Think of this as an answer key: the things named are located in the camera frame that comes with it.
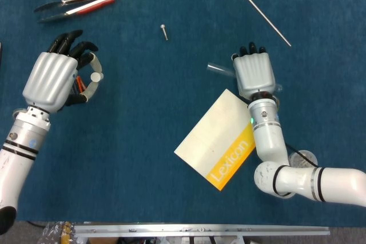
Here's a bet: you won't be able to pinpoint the white and yellow Lexicon book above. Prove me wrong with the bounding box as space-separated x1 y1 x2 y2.
173 88 257 192

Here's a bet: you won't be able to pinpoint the crumpled clear plastic wrap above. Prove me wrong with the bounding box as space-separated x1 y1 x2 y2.
37 221 77 244

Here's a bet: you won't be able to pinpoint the blue felt table cover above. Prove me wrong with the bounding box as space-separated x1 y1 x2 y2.
0 0 366 227

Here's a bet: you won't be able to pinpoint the grey knit work glove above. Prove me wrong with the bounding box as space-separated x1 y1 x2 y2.
73 74 87 94

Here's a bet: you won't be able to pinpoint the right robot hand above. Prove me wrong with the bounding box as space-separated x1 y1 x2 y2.
230 42 280 98

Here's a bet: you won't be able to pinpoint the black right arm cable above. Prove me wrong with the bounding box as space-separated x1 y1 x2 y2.
285 143 319 167

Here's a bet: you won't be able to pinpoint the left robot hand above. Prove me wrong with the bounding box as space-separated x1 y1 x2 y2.
22 29 105 114

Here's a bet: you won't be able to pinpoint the red-handled metal tongs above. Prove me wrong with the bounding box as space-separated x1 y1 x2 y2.
33 0 122 25

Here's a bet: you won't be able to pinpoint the clear round container of clips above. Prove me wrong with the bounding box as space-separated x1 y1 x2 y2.
288 149 319 169

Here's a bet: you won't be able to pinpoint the clear glass test tube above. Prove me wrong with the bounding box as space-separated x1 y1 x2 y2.
206 61 284 94

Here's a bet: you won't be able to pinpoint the thin metal rod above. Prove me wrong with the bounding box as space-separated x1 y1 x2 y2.
245 0 292 47

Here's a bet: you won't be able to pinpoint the aluminium frame rail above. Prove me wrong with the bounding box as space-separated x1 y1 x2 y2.
73 223 331 238

